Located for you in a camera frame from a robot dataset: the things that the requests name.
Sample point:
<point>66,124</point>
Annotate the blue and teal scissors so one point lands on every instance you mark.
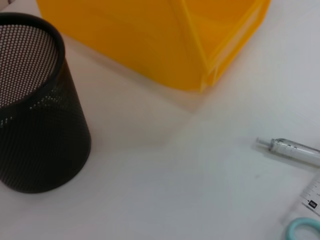
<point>300,225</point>

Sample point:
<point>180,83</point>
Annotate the black mesh pen holder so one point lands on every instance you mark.
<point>42,137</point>

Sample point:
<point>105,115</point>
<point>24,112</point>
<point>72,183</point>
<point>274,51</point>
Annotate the clear grey ballpoint pen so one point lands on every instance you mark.
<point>292,150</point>

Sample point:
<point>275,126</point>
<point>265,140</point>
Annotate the clear plastic ruler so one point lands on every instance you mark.
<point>313,197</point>

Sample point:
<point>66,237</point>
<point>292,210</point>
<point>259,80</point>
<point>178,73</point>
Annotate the yellow plastic bin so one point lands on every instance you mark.
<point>150,37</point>

